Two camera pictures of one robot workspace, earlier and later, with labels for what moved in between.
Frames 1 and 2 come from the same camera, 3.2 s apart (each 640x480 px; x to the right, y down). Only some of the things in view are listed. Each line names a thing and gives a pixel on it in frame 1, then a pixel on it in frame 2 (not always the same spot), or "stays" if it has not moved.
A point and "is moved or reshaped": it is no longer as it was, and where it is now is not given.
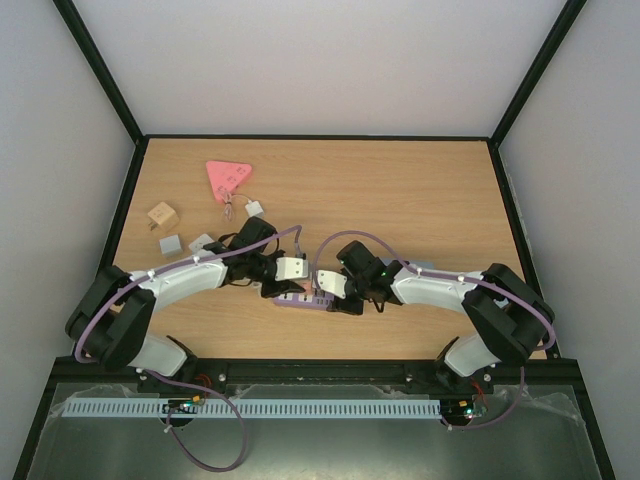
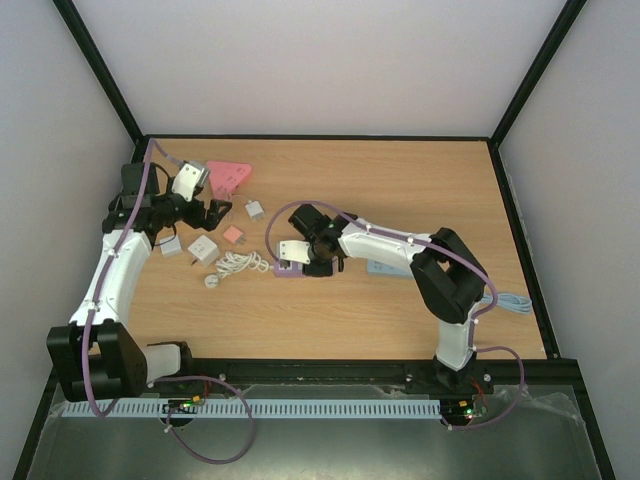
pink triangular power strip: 225,176 stays
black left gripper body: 267,291 -> 196,219
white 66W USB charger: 171,245 stays
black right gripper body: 345,301 -> 318,269
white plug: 253,209 stays
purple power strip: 319,300 is moved or reshaped
